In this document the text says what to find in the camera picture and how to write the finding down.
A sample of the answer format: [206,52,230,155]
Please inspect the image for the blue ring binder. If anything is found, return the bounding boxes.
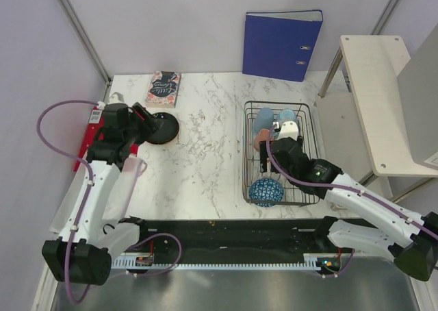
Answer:
[242,10,324,82]

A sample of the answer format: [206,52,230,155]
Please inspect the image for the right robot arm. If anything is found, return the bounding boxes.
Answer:
[266,137,437,282]

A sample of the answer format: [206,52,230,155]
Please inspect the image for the black plate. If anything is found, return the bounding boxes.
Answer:
[146,112,179,145]

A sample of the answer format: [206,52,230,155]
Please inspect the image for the black wire dish rack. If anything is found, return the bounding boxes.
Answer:
[242,101,320,206]

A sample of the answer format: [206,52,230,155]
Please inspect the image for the pink ceramic mug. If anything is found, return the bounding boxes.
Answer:
[253,129,269,151]

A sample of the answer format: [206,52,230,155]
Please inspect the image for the white cable duct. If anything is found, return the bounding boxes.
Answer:
[111,254,340,271]

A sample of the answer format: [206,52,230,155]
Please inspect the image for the red folder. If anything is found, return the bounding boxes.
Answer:
[73,106,139,172]

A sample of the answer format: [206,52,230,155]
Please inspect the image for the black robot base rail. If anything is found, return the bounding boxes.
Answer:
[130,219,351,263]

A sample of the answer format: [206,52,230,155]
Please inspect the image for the light blue handled mug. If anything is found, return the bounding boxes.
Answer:
[276,109,296,123]

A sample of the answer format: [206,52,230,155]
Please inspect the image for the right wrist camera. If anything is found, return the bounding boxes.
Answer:
[273,121,299,141]

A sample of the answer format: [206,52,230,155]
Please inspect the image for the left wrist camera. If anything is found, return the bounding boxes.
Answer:
[107,92,125,104]

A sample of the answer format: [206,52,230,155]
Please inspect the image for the paperback book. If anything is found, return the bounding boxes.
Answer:
[145,71,181,108]

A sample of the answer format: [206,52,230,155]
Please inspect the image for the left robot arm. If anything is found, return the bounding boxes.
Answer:
[42,103,179,286]

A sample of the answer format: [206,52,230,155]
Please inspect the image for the white wooden shelf unit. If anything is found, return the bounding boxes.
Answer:
[316,35,437,203]

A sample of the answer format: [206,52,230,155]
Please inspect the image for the blue patterned bowl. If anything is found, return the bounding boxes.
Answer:
[249,177,284,208]

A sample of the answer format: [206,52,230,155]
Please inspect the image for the blue tumbler cup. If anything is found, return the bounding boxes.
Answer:
[253,108,274,134]

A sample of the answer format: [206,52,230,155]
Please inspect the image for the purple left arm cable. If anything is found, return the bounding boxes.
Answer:
[36,99,182,306]

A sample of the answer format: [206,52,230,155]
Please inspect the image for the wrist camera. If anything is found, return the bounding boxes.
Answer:
[107,92,125,104]
[273,121,299,141]

